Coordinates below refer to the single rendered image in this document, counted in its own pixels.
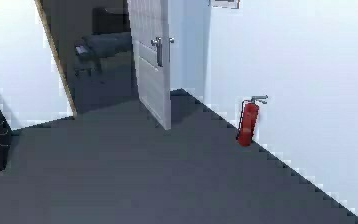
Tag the white room door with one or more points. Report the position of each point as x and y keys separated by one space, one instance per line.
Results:
x=152 y=80

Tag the red fire extinguisher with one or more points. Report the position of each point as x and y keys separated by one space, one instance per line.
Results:
x=248 y=123

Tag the small grey door knob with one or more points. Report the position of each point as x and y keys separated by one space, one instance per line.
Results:
x=171 y=40

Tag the dark side table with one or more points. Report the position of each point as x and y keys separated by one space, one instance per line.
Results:
x=83 y=58

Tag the framed wall picture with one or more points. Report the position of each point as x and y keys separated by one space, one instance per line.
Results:
x=224 y=3

